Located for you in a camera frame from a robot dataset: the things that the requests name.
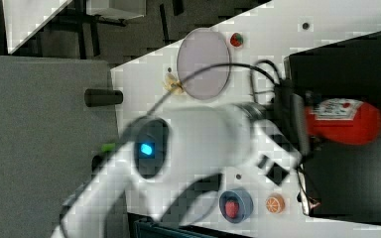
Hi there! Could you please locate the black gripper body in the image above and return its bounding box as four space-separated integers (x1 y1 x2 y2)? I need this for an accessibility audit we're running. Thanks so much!
273 79 318 156

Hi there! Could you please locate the red ketchup bottle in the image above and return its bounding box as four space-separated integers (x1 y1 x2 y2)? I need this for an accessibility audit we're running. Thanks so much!
305 98 381 146

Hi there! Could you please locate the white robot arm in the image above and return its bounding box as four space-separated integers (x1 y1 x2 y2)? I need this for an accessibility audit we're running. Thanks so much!
51 86 309 238

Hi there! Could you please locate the orange toy half slice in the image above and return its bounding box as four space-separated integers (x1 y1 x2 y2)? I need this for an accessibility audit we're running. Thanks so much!
265 193 286 214

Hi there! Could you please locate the red toy strawberry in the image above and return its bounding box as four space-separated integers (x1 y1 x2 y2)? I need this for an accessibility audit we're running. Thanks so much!
229 33 244 48

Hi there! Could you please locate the blue bowl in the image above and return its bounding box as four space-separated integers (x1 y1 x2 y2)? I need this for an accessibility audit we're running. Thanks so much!
218 187 253 224

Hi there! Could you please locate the red toy raspberry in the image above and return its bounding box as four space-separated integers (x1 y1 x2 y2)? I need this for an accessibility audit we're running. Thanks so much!
224 200 239 219

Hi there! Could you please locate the grey round plate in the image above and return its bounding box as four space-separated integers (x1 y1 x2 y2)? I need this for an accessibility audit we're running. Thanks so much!
177 28 230 100

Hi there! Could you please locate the yellow toy banana peel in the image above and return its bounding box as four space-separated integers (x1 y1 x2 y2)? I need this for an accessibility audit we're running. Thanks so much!
164 73 184 95

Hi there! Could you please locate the white side table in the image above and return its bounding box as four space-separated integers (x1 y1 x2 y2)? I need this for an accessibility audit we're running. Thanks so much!
1 0 72 55

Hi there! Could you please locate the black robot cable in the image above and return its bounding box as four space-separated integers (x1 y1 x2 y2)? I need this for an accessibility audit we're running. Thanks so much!
118 59 282 147

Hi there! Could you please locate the black cylinder post upper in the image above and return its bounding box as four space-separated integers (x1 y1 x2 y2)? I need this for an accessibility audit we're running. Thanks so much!
84 88 123 107

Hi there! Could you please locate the black cylinder post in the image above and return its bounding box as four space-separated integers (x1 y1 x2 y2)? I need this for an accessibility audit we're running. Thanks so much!
91 155 104 173
84 88 123 107

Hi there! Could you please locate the black cylinder post lower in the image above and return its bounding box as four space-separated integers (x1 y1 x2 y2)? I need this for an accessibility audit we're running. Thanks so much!
91 155 104 173

